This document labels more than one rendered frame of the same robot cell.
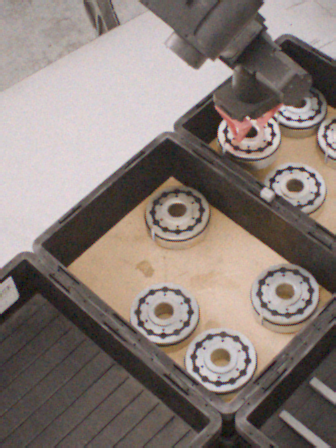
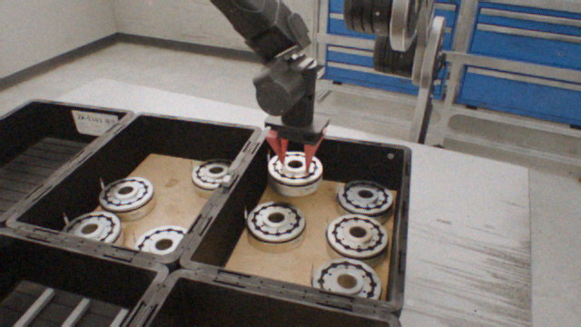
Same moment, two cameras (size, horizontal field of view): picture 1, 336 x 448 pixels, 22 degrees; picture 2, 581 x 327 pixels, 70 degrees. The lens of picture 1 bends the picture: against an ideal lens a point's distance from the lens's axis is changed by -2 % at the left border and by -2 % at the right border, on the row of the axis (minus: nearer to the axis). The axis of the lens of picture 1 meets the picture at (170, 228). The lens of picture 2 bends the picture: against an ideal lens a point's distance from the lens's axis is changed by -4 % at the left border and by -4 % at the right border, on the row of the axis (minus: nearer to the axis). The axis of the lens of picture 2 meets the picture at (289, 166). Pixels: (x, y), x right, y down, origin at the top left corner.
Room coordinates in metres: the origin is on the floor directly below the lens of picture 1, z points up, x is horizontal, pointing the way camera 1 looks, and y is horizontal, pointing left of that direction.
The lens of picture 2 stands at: (0.49, -0.69, 1.36)
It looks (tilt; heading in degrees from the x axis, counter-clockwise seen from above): 34 degrees down; 55
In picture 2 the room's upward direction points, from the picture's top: straight up
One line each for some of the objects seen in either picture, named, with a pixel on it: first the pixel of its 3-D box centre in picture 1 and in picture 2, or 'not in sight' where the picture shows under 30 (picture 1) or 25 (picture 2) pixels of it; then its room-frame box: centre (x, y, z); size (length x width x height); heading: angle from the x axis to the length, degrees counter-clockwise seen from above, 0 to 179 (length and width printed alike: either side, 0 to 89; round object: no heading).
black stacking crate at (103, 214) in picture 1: (196, 280); (157, 196); (0.65, -0.03, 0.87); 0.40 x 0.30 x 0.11; 41
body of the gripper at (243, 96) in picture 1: (251, 81); (297, 109); (0.88, -0.15, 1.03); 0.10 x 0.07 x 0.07; 124
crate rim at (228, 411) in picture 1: (195, 262); (152, 173); (0.65, -0.03, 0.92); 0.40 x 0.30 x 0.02; 41
